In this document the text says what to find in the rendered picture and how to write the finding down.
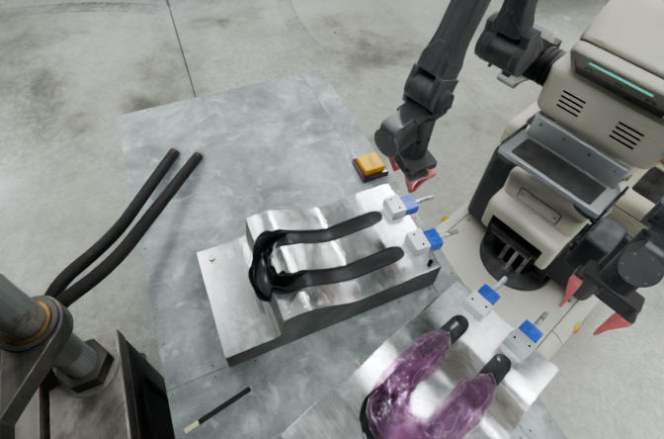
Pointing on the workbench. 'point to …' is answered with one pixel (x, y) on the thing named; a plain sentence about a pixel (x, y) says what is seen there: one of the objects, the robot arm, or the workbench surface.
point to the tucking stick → (216, 410)
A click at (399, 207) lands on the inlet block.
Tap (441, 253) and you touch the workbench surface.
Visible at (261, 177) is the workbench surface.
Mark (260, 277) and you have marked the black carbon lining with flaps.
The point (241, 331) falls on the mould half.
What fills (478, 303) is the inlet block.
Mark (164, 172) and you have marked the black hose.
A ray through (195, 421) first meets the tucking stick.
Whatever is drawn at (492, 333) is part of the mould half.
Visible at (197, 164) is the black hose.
